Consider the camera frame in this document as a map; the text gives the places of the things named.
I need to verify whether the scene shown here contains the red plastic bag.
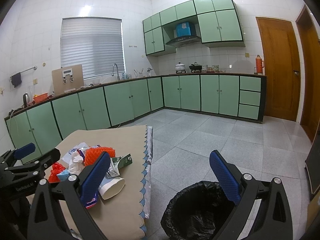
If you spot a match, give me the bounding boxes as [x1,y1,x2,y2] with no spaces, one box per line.
[48,162,66,183]

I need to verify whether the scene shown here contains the blue snack bag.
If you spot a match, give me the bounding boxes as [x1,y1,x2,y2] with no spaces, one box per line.
[85,192,98,209]

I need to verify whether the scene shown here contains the blue milk carton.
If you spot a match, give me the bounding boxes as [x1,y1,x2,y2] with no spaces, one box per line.
[57,169,71,181]

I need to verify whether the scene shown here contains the white tissue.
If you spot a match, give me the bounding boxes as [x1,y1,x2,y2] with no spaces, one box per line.
[68,152,84,176]

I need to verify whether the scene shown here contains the orange foam fruit net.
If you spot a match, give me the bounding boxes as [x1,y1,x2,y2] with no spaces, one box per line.
[84,147,116,166]

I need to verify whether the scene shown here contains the green white wrapper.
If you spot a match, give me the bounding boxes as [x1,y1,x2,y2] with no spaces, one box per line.
[106,153,132,178]

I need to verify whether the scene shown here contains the green lower kitchen cabinets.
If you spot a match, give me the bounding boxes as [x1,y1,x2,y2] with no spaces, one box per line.
[4,73,267,163]

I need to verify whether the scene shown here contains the black lined trash bin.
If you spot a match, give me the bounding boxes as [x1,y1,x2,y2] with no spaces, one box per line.
[160,180,253,240]

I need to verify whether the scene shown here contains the beige tablecloth with scalloped edge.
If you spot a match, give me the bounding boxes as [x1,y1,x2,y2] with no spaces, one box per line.
[56,125,152,239]

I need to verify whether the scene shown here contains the steel electric kettle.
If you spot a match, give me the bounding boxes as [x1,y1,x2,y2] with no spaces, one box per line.
[23,93,31,108]

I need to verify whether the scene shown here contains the orange plastic basin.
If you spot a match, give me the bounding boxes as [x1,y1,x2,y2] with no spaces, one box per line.
[33,93,48,103]

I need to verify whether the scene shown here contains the cardboard box on counter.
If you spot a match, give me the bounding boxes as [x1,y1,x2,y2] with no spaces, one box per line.
[52,64,84,95]

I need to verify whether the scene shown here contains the chrome sink faucet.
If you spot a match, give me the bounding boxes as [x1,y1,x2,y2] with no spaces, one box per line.
[111,63,120,81]

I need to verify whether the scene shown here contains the window with white blinds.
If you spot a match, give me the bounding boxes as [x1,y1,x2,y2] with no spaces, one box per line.
[60,17,125,79]

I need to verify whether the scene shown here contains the white cooking pot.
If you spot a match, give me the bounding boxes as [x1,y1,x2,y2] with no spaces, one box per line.
[175,62,187,74]

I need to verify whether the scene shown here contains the orange thermos flask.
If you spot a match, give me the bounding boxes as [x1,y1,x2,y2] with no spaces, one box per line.
[255,54,264,75]

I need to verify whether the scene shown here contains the black wok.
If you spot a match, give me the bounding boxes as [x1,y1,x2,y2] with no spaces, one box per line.
[189,62,202,73]

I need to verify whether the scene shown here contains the black range hood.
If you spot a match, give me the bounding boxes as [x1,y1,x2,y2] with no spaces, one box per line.
[166,35,201,48]

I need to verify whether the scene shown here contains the blue box above hood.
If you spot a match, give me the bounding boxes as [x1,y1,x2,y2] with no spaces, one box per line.
[176,22,196,37]

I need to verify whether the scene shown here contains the brown wooden door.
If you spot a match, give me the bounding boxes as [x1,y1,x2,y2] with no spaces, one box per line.
[256,17,300,121]
[296,5,319,141]

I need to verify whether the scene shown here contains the dark towel on rail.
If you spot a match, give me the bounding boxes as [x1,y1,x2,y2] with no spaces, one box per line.
[10,72,22,88]

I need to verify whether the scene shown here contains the chrome towel rail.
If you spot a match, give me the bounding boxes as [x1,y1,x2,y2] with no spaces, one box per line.
[10,66,37,79]

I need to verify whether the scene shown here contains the green upper wall cabinets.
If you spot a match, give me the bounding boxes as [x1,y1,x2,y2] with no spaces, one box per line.
[143,0,245,56]

